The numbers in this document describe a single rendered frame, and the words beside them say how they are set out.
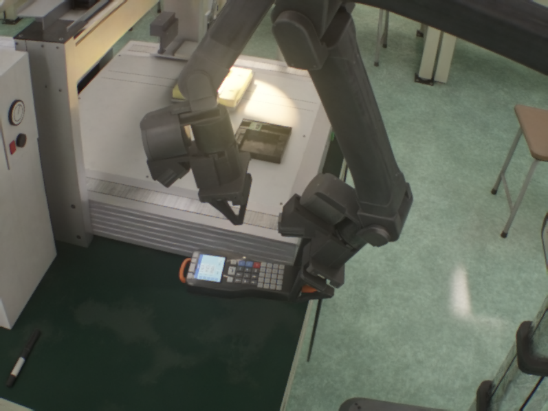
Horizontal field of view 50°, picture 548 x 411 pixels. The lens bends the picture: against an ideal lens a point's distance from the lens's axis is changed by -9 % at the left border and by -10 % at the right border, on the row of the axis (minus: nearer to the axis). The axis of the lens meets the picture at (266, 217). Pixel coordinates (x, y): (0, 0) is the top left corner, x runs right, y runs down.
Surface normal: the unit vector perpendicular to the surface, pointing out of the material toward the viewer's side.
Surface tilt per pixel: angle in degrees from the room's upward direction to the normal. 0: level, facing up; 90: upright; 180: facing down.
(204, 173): 90
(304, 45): 112
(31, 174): 90
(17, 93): 90
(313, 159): 0
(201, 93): 71
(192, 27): 90
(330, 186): 35
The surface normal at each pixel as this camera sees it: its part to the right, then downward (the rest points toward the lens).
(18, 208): 0.97, 0.20
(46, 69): -0.22, 0.62
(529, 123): -0.15, -0.77
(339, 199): 0.34, -0.28
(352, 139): -0.37, 0.82
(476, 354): 0.07, -0.75
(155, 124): 0.03, 0.37
